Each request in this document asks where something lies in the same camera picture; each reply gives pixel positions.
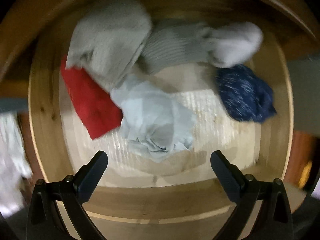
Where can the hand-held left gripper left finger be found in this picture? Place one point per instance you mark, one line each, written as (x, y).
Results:
(92, 177)

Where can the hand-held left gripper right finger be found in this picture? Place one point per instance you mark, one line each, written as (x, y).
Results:
(225, 177)

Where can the wooden drawer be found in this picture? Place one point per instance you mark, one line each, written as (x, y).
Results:
(45, 130)

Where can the pale blue-white underwear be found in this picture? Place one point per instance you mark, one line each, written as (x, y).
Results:
(150, 120)

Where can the white drawer liner sheet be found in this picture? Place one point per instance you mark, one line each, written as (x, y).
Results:
(212, 135)

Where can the red underwear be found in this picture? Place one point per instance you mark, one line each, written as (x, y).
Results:
(92, 107)

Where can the navy speckled underwear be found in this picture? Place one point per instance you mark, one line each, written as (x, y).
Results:
(245, 95)

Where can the white underwear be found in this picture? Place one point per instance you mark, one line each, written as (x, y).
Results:
(237, 45)

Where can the grey ribbed underwear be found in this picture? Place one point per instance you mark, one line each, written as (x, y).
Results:
(170, 50)

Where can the white cloth pile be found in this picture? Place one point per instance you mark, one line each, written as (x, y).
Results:
(12, 155)

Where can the wooden nightstand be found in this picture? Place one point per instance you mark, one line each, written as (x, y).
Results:
(37, 17)

